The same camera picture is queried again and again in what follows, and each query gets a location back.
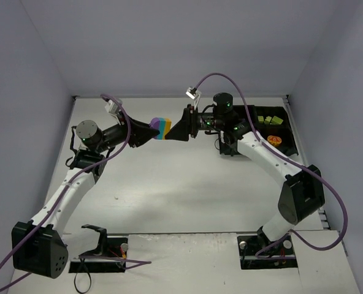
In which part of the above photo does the purple cable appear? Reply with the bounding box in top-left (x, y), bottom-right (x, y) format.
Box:
top-left (0, 93), bottom-right (152, 292)
top-left (195, 72), bottom-right (350, 260)

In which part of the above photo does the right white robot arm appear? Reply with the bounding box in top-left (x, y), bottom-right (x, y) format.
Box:
top-left (165, 88), bottom-right (325, 247)

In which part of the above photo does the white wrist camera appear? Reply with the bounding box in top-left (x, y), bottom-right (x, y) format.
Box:
top-left (186, 87), bottom-right (201, 110)
top-left (102, 97), bottom-right (123, 116)

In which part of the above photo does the black compartment sorting tray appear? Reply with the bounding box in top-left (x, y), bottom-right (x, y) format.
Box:
top-left (217, 105), bottom-right (299, 156)

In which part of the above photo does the purple blue orange lego stack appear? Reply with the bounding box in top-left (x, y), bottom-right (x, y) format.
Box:
top-left (150, 117), bottom-right (172, 140)

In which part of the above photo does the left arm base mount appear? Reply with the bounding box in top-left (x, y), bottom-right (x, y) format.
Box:
top-left (69, 224), bottom-right (128, 274)

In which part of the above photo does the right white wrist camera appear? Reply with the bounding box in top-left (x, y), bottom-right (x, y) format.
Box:
top-left (186, 87), bottom-right (201, 110)

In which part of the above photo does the orange oval lego block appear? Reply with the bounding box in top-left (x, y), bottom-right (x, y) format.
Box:
top-left (267, 135), bottom-right (282, 147)

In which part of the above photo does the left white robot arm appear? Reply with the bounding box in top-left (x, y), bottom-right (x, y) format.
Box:
top-left (12, 115), bottom-right (160, 279)

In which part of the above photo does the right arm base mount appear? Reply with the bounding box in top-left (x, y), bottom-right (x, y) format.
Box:
top-left (237, 234), bottom-right (298, 270)

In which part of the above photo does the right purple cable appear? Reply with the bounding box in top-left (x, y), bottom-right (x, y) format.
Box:
top-left (195, 72), bottom-right (350, 260)

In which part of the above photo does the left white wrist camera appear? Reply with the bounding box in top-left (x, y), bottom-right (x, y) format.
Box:
top-left (102, 97), bottom-right (123, 116)

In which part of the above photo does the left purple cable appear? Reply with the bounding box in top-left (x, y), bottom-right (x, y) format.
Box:
top-left (0, 93), bottom-right (152, 292)

